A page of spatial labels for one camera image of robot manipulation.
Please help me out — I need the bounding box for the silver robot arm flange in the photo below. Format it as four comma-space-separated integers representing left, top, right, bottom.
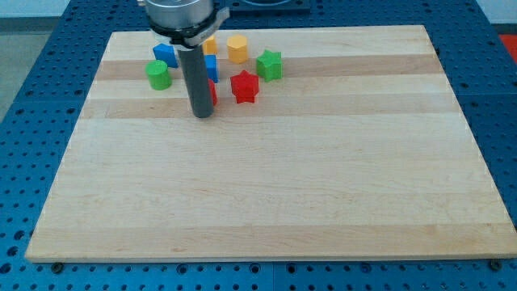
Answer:
139, 0, 230, 50

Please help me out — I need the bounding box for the red star block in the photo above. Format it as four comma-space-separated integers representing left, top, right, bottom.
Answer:
230, 70, 259, 103

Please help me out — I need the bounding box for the green star block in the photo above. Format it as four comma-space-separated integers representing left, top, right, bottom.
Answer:
256, 49, 283, 82

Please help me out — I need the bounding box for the light wooden board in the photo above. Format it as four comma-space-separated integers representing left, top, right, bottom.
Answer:
25, 25, 516, 263

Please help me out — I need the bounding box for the red block behind rod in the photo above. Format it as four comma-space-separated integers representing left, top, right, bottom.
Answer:
208, 79, 218, 106

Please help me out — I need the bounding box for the blue cube block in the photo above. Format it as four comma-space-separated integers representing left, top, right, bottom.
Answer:
204, 55, 219, 83

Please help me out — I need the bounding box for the yellow hexagon block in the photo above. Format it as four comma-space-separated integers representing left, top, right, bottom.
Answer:
226, 35, 249, 64

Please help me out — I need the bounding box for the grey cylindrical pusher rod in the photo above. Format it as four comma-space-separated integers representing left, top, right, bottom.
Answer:
178, 46, 214, 118

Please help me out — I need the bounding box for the yellow block behind rod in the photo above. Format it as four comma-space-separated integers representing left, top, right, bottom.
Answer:
202, 35, 218, 55

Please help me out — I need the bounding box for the green cylinder block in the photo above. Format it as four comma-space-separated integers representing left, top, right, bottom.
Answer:
145, 60, 172, 91

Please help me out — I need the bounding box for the blue pentagon block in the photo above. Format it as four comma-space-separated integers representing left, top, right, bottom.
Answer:
153, 44, 179, 68

